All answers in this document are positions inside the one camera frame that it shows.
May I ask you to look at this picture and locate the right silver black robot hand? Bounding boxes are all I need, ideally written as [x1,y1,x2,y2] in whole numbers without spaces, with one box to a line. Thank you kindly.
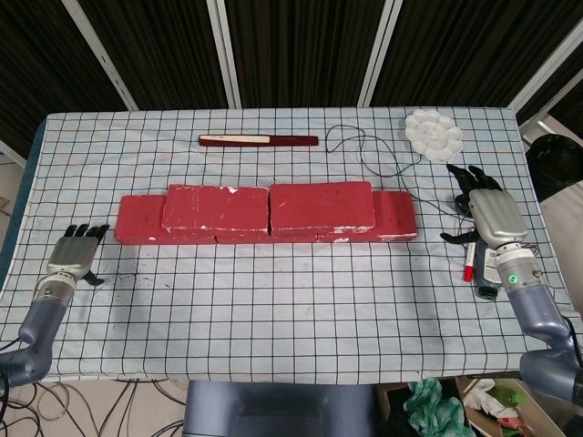
[439,164,530,250]

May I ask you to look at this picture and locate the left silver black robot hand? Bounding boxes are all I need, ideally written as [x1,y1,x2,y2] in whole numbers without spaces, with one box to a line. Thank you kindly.
[46,223,111,288]

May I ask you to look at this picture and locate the red brick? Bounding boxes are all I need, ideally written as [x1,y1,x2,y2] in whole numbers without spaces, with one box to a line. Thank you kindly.
[215,229,320,245]
[116,194,218,246]
[316,190,418,242]
[269,180,377,237]
[161,184,270,236]

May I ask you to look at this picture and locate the red white marker pen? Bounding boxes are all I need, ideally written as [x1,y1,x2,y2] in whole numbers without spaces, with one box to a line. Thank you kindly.
[463,240,478,282]

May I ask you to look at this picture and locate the beige trash bin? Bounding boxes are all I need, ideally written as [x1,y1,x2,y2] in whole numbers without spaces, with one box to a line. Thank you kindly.
[539,179,583,315]

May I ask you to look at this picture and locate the black bin bag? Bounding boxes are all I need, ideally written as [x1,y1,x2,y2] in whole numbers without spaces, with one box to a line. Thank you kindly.
[523,134,583,204]

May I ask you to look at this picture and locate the white flower paint palette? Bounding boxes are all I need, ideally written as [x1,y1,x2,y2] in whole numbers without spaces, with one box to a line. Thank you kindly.
[404,108,464,164]

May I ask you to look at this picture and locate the green plastic bottle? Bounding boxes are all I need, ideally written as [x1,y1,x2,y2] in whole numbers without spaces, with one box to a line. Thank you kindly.
[494,384,525,407]

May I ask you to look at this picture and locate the white crumpled plastic bag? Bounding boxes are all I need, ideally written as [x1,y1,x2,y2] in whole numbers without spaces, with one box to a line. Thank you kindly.
[463,380,520,420]

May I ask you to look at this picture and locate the green plastic bag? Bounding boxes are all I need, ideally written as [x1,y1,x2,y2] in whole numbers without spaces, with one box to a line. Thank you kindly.
[406,377,465,437]

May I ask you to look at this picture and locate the cardboard box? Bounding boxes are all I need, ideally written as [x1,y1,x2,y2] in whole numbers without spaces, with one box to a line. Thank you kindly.
[457,376,568,437]

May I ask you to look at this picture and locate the checkered light blue tablecloth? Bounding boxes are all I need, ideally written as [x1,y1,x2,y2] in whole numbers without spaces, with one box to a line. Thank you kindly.
[0,107,578,381]

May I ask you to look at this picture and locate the blue-grey robot torso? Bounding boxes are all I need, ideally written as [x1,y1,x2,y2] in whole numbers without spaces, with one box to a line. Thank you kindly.
[181,380,379,437]

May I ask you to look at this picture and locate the thin black mouse cable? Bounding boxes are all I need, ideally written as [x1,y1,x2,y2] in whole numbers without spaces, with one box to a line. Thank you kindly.
[325,123,475,238]

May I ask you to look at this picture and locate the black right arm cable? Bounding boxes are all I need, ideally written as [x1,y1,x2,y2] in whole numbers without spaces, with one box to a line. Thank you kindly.
[562,313,583,361]

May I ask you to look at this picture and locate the white partition frame post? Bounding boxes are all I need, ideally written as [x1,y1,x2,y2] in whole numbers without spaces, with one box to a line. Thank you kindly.
[61,0,140,110]
[205,0,242,109]
[507,26,583,110]
[357,0,407,108]

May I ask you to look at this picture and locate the tangled black floor cables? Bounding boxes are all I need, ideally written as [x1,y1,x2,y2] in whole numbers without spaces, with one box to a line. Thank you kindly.
[0,376,188,437]

